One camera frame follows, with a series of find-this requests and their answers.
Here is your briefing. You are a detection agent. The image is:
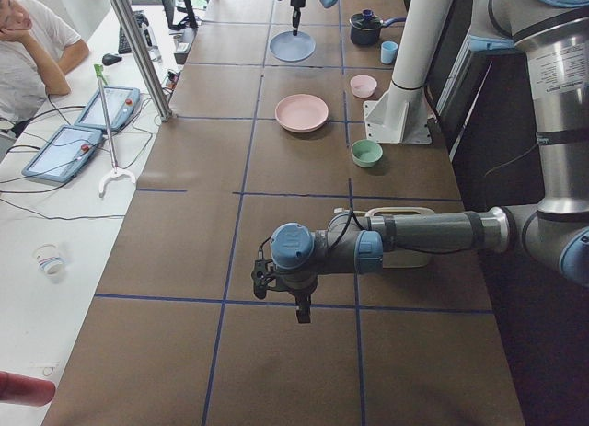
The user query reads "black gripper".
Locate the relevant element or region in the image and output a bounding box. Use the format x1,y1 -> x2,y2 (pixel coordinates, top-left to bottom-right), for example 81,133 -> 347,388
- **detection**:
290,0 -> 306,36
288,282 -> 318,324

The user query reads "blue plate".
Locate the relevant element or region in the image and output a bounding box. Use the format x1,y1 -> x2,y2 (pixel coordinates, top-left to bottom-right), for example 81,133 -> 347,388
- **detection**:
269,31 -> 316,63

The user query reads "pink plate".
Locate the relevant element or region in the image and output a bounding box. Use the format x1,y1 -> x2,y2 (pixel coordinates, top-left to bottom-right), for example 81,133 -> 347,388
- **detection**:
274,94 -> 329,133

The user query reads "dark blue saucepan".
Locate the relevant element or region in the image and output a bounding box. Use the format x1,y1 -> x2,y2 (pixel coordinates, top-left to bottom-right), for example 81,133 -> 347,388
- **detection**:
350,9 -> 406,46

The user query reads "pink bowl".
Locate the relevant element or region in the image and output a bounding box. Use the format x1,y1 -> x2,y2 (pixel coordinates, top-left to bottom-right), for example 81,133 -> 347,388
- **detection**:
350,75 -> 377,98

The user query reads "light blue cup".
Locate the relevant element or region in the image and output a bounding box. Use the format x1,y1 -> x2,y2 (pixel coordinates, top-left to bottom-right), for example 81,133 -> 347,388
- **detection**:
380,40 -> 398,64

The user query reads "green bowl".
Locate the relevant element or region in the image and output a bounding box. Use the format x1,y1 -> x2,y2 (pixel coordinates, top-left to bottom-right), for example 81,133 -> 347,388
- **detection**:
351,139 -> 383,168

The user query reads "black keyboard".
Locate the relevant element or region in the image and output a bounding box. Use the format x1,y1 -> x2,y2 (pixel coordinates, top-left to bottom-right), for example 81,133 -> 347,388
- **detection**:
118,10 -> 148,54

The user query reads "far teach pendant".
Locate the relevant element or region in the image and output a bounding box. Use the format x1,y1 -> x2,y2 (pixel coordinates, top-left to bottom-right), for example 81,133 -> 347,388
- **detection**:
75,86 -> 141,132

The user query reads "teach pendant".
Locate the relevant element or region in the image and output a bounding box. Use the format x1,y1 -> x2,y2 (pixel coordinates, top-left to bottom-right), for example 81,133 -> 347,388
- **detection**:
21,125 -> 102,183
75,86 -> 141,132

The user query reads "black computer mouse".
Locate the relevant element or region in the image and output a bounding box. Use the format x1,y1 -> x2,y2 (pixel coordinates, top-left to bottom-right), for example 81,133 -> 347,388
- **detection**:
101,53 -> 122,66

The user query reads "reacher grabber tool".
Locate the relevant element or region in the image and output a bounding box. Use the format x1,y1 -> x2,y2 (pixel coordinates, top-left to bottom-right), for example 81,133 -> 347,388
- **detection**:
94,64 -> 136,199

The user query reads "seated person white shirt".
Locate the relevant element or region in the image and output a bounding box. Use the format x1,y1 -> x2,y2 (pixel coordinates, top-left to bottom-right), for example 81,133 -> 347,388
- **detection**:
1,0 -> 89,136

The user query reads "near teach pendant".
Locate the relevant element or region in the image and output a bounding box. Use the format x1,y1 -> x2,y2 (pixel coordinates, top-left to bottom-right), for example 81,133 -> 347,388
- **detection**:
21,125 -> 102,183

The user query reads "aluminium frame post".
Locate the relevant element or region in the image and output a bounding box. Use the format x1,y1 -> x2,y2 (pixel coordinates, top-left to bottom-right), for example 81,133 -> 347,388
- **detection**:
110,0 -> 173,123

